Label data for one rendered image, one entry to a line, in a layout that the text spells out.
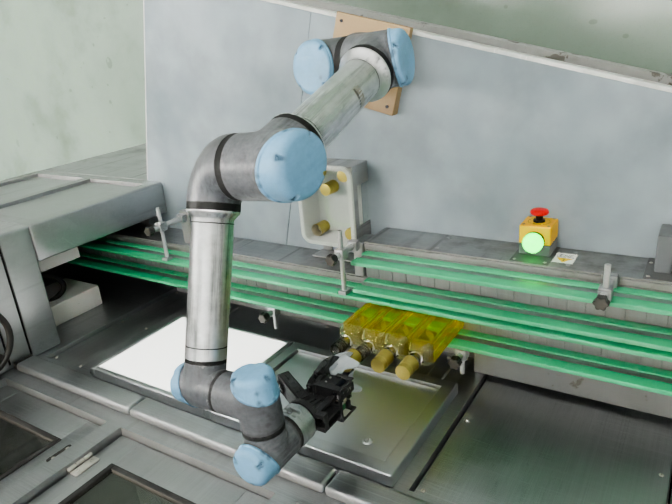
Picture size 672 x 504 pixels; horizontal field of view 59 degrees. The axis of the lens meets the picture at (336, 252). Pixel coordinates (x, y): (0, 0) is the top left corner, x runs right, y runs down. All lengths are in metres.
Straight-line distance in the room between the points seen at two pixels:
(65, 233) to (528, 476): 1.40
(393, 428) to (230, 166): 0.65
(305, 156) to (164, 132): 1.14
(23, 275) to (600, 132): 1.52
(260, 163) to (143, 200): 1.17
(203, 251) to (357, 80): 0.43
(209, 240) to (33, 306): 0.94
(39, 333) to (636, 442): 1.56
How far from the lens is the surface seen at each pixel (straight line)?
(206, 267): 1.04
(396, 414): 1.34
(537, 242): 1.36
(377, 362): 1.26
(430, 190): 1.52
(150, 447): 1.45
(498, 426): 1.38
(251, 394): 0.98
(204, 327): 1.05
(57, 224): 1.89
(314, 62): 1.32
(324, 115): 1.05
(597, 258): 1.40
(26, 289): 1.87
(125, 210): 2.03
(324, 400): 1.15
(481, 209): 1.48
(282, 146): 0.92
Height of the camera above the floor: 2.09
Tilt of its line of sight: 51 degrees down
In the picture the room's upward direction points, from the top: 123 degrees counter-clockwise
